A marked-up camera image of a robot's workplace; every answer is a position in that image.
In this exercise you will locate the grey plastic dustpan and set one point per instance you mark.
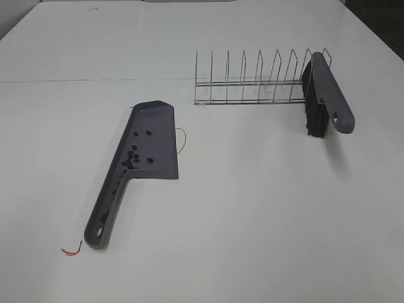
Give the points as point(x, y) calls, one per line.
point(158, 116)

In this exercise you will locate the pile of coffee beans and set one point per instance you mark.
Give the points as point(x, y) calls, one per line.
point(134, 152)

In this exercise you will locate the grey hand brush black bristles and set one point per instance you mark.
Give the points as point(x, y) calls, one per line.
point(323, 99)

